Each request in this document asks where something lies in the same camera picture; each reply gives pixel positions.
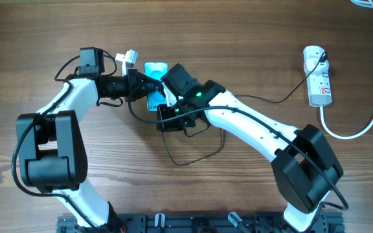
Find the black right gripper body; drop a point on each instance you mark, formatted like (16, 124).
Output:
(177, 123)

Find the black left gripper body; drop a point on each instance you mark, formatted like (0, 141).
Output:
(133, 92)

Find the blue screen smartphone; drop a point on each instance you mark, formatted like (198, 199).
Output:
(155, 70)

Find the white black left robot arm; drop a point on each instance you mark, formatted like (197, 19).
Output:
(50, 160)

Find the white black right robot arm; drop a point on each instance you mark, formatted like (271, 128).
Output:
(304, 165)

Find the white charger adapter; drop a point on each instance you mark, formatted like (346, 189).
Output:
(315, 60)

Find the white power strip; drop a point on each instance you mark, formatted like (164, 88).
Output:
(318, 84)

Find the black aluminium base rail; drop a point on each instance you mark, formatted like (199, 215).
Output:
(331, 222)

